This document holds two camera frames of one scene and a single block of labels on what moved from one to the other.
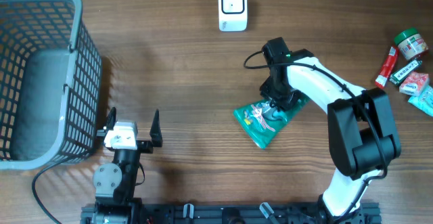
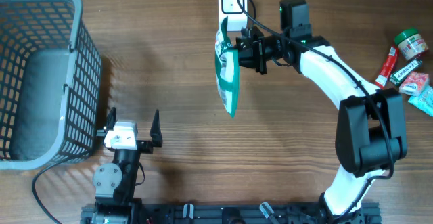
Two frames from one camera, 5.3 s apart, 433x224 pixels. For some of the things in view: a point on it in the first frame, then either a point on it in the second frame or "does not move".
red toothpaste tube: (387, 67) does not move
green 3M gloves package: (262, 122) -> (227, 68)
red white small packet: (414, 83) does not move
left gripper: (146, 147) does not move
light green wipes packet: (424, 101) does not move
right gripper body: (282, 96) -> (258, 43)
